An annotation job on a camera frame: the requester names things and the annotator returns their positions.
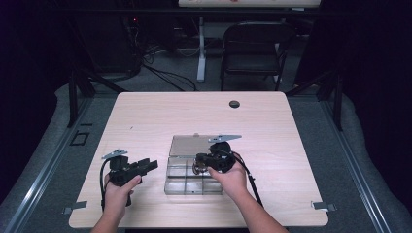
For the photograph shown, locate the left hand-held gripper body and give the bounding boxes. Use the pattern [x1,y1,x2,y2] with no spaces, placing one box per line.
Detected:
[101,149,144,188]

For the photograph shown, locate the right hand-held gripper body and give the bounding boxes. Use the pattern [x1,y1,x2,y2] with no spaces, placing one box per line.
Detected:
[207,134,243,174]

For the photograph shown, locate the small dark object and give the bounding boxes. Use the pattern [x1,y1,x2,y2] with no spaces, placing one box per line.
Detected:
[192,162,209,176]

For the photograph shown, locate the clear plastic compartment box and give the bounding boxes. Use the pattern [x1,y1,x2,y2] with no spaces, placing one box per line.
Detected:
[163,132,227,196]

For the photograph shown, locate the person's left hand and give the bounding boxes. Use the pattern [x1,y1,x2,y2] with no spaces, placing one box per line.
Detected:
[103,174,143,215]

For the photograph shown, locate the person's right hand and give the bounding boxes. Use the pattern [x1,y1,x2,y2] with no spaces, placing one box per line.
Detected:
[207,151,249,200]

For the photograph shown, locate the grey tape strip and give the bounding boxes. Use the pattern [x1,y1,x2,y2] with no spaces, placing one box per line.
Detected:
[62,200,88,216]
[310,200,337,213]

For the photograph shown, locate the black tape square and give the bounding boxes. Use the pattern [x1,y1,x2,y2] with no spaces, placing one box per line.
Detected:
[69,130,90,147]

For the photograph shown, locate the black metal stand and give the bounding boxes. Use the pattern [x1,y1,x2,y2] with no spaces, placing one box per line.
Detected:
[285,69,344,132]
[66,67,127,129]

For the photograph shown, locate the white table leg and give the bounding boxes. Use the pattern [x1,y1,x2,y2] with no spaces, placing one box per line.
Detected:
[196,17,207,83]

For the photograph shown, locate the black folding chair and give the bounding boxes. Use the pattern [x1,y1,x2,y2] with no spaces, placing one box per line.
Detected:
[220,20,297,92]

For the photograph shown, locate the dark equipment cabinet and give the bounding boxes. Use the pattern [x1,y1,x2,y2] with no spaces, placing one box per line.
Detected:
[77,13,144,76]

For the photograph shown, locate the left hand-held gripper cable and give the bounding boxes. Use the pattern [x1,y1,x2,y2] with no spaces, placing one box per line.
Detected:
[99,158,113,212]

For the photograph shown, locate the hand-held gripper cable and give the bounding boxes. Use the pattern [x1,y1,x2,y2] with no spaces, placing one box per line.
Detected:
[99,158,113,212]
[232,151,264,208]

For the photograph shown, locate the right hand-held gripper cable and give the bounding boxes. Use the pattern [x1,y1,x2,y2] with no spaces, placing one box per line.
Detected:
[232,151,264,208]

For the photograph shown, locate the aluminium floor rail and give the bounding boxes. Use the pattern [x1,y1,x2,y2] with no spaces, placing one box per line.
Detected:
[319,96,393,233]
[3,96,93,233]

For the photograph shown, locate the black floor cables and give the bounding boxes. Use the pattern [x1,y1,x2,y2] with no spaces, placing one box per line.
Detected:
[142,62,198,92]

